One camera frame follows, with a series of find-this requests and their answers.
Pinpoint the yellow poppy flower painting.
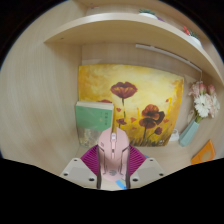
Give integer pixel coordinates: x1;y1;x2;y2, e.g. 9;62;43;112
77;63;185;148

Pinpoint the white light bar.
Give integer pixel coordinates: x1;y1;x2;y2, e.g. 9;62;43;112
134;43;204;73

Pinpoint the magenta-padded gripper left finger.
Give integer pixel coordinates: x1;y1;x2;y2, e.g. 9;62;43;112
59;144;102;190

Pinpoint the pale teal vase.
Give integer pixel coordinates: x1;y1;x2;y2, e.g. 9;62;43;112
178;119;201;148

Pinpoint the pink and white flower bouquet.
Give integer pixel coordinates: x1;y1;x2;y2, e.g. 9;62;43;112
188;80;221;124

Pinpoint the white power adapter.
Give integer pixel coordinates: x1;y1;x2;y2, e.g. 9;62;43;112
169;129;181;143

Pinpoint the pink computer mouse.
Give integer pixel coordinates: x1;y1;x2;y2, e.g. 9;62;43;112
96;127;131;183

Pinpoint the green-covered book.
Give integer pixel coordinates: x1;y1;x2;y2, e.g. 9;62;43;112
74;100;115;149

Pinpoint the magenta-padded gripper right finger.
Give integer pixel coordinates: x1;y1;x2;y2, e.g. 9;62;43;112
125;144;166;189

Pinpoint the wooden shelf with plants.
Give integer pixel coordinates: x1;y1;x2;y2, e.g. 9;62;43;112
43;0;224;86

